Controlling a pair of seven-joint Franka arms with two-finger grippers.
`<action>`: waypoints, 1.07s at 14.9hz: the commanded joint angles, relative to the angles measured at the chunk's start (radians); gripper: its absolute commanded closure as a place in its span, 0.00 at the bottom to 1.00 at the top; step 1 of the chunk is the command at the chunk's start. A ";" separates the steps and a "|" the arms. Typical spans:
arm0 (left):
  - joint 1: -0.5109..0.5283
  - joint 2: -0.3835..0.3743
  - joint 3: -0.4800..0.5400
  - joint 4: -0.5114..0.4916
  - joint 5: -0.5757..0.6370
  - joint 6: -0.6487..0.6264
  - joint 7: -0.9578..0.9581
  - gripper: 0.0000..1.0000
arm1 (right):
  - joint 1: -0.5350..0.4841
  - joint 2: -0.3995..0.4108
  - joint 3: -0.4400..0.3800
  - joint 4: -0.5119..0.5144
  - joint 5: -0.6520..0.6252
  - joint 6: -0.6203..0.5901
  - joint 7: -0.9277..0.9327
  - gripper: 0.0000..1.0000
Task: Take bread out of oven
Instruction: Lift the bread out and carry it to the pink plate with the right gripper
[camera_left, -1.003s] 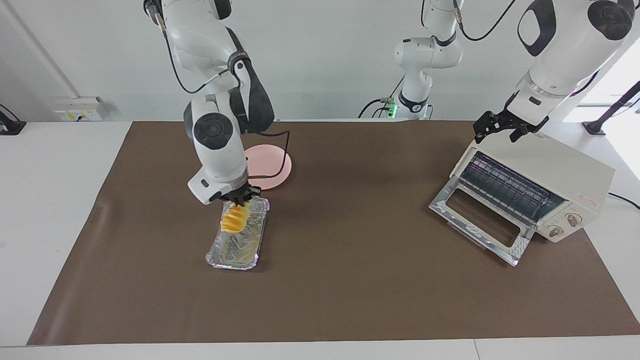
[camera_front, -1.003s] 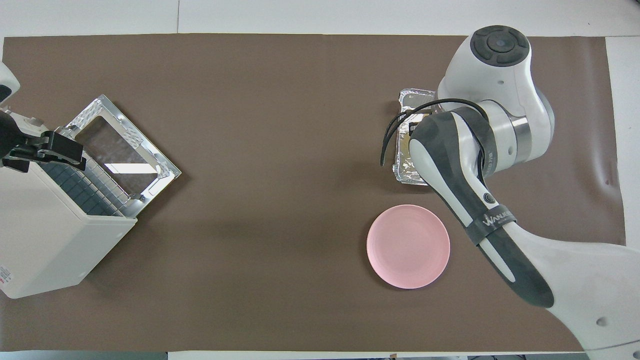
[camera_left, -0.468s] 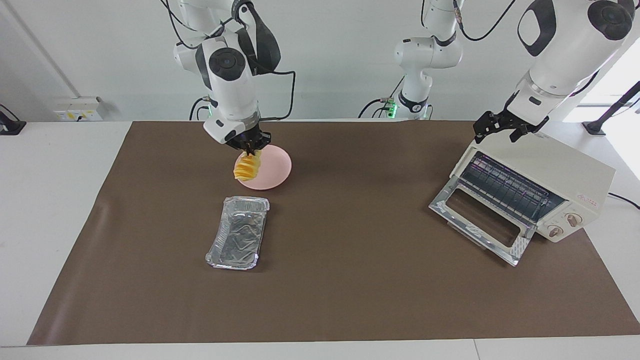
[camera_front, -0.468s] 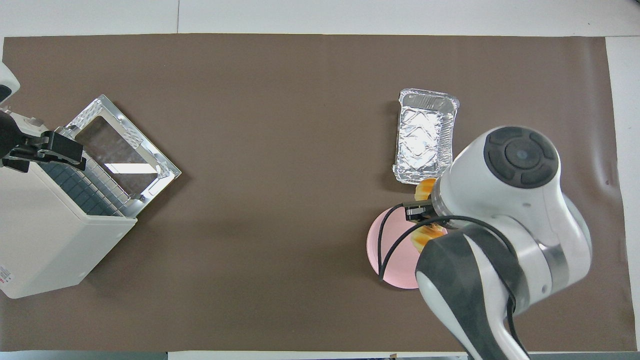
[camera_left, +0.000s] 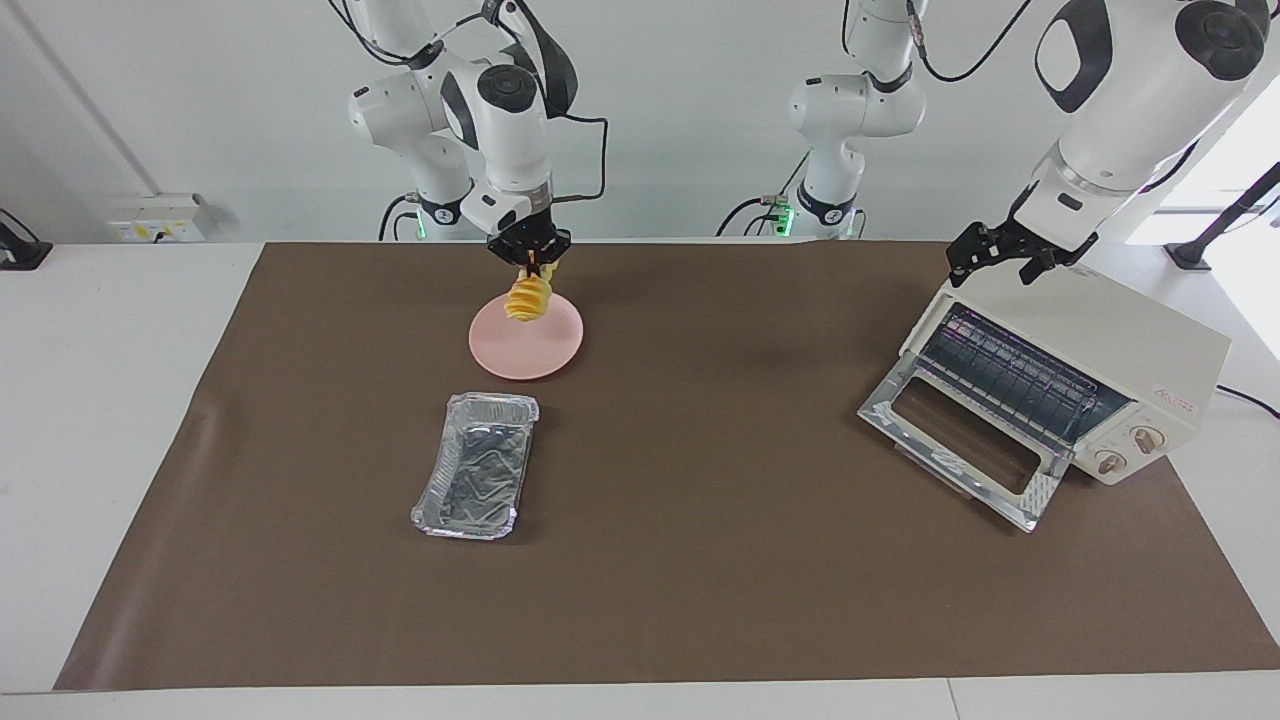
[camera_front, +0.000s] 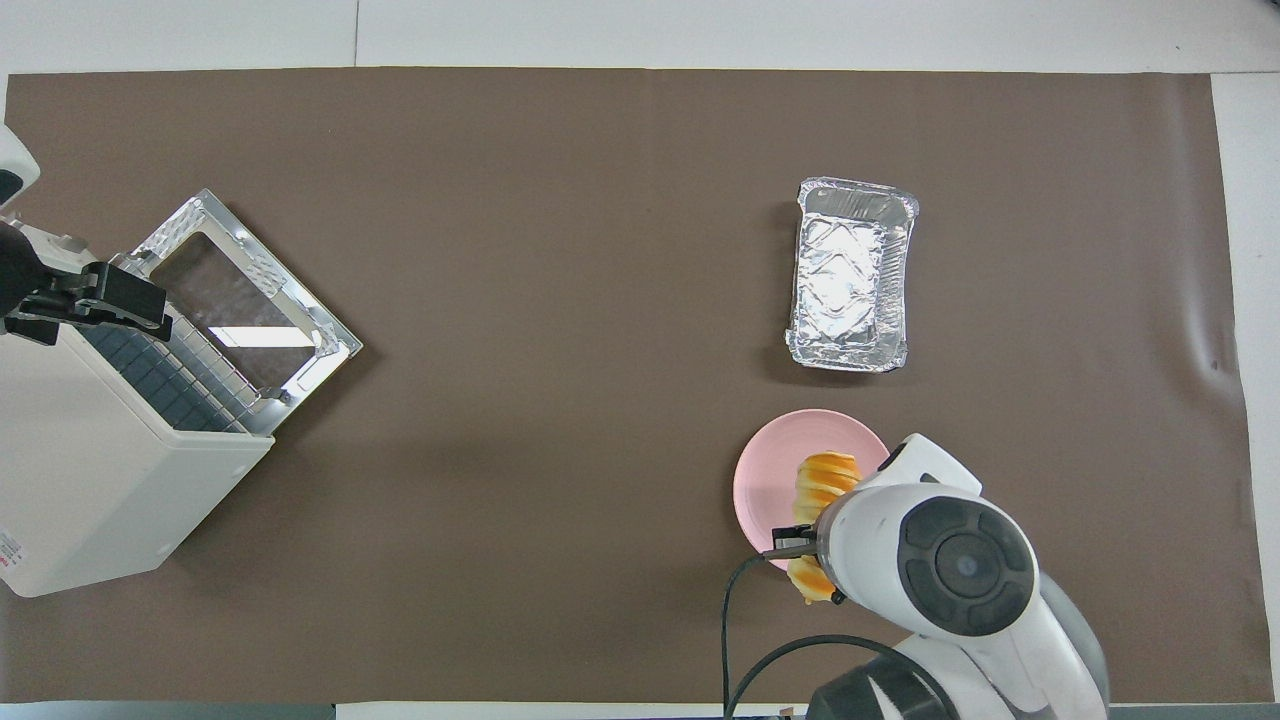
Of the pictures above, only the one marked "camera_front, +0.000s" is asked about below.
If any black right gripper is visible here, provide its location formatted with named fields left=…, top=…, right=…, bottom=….
left=764, top=521, right=848, bottom=608

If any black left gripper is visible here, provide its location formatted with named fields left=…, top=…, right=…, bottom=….
left=0, top=220, right=175, bottom=347

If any sliced golden bread loaf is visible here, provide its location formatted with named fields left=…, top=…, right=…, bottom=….
left=787, top=451, right=863, bottom=607

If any aluminium foil tray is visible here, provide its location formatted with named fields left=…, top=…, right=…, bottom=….
left=784, top=176, right=920, bottom=375

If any cream white toaster oven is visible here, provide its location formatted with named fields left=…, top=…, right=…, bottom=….
left=0, top=222, right=277, bottom=599

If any pink round plate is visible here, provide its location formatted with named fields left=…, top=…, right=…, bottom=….
left=733, top=409, right=894, bottom=574

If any brown table mat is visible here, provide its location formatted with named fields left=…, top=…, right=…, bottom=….
left=0, top=67, right=1276, bottom=706

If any metal wire oven rack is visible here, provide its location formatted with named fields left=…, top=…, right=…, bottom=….
left=78, top=318, right=277, bottom=437

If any glass oven door metal frame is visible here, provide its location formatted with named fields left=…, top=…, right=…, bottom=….
left=133, top=188, right=364, bottom=413

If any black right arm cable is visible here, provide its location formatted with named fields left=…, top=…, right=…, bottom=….
left=721, top=547, right=907, bottom=720

